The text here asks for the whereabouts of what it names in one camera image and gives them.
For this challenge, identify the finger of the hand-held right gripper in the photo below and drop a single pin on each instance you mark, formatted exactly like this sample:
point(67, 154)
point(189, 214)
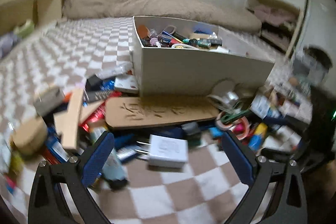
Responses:
point(286, 154)

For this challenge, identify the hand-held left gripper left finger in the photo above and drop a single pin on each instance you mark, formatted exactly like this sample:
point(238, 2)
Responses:
point(95, 158)

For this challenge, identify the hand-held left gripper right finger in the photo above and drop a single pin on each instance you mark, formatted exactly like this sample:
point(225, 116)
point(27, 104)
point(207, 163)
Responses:
point(240, 158)

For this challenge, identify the white charger plug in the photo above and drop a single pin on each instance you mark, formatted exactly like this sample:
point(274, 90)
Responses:
point(168, 151)

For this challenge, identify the white cardboard box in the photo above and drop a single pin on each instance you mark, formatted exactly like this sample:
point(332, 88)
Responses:
point(183, 69)

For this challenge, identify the pale teal tube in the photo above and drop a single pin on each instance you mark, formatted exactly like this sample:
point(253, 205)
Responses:
point(113, 163)

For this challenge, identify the blue yellow lighter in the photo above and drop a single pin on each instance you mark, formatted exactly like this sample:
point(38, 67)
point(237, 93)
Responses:
point(258, 136)

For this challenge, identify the shiny red packet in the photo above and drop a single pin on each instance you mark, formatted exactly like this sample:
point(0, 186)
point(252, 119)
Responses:
point(92, 119)

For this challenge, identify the light wood block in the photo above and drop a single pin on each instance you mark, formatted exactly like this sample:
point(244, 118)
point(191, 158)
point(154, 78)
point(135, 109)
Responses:
point(71, 121)

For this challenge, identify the white blue mask packet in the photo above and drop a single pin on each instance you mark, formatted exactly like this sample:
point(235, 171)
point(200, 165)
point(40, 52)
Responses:
point(262, 106)

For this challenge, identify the clear plastic bin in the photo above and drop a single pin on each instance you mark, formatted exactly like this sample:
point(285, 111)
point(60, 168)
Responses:
point(307, 69)

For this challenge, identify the dark grey block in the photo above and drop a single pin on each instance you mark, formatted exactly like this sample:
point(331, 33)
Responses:
point(191, 132)

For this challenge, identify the round wooden box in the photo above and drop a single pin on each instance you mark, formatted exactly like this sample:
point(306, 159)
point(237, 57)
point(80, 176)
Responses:
point(29, 134)

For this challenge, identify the grey tan box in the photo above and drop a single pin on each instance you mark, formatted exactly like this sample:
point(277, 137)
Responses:
point(48, 100)

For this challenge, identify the engraved wooden board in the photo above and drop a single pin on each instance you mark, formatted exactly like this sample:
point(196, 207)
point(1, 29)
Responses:
point(157, 113)

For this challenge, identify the black cube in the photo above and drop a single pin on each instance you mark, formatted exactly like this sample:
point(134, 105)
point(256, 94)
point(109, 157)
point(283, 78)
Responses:
point(93, 82)

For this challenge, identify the red white card box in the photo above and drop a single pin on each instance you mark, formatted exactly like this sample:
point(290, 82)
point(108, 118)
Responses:
point(126, 83)

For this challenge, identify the clear plastic wrapper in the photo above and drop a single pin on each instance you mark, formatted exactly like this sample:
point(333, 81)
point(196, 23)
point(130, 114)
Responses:
point(113, 71)

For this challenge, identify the dark clothes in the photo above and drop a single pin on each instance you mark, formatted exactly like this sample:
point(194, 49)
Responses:
point(275, 35)

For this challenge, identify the wooden closet shelf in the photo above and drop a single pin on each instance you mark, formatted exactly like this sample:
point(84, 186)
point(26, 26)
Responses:
point(302, 24)

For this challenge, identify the brown white checkered bed sheet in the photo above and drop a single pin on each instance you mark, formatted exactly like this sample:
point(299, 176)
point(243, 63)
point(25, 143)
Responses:
point(78, 43)

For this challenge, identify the pink clothes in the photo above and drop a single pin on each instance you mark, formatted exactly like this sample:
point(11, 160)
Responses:
point(273, 14)

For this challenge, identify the purple plush toy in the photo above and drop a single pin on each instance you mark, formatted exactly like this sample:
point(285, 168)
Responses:
point(8, 43)

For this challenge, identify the large pink scissors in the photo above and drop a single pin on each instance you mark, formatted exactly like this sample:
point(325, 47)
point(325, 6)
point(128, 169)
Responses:
point(165, 29)

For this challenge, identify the green plush toy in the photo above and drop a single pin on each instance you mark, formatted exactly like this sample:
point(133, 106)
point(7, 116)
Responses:
point(25, 28)

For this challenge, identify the beige quilt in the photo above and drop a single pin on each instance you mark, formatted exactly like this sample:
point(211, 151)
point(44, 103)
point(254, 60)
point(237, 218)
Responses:
point(118, 1)

